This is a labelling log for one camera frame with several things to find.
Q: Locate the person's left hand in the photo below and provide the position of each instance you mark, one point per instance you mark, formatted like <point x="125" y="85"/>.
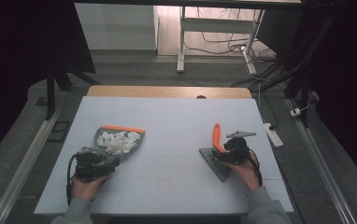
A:
<point x="84" y="188"/>

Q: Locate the white desk frame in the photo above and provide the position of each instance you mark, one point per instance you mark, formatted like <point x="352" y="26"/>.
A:
<point x="217" y="25"/>

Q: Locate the aluminium rail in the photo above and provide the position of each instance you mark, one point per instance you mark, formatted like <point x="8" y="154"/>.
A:
<point x="24" y="165"/>
<point x="320" y="161"/>

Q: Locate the wooden table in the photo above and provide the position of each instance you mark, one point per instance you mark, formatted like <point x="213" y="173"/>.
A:
<point x="167" y="92"/>

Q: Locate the person's right hand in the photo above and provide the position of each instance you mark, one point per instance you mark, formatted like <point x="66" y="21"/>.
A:
<point x="245" y="175"/>

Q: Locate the dark curtain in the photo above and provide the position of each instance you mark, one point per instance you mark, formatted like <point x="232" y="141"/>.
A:
<point x="345" y="87"/>
<point x="17" y="56"/>

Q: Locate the grey dustpan with orange edge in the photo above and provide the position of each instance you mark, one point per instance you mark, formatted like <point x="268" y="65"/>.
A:
<point x="103" y="147"/>

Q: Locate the black metal stand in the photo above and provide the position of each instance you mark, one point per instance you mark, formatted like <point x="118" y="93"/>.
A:
<point x="301" y="81"/>
<point x="51" y="93"/>

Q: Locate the pile of white paper scraps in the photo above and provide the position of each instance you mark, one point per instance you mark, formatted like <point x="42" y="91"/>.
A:
<point x="117" y="143"/>

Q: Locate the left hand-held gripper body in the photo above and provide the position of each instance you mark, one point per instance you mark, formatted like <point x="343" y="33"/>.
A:
<point x="91" y="168"/>

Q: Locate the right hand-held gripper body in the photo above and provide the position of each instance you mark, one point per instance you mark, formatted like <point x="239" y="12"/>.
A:
<point x="237" y="151"/>

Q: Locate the small white plug adapter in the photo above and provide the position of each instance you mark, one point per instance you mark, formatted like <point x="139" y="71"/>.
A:
<point x="295" y="112"/>

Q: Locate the white cabinet panel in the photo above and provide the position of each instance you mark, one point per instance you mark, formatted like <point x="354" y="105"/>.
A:
<point x="117" y="26"/>

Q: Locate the white power strip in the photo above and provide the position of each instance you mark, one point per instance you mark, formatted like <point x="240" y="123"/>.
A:
<point x="273" y="133"/>

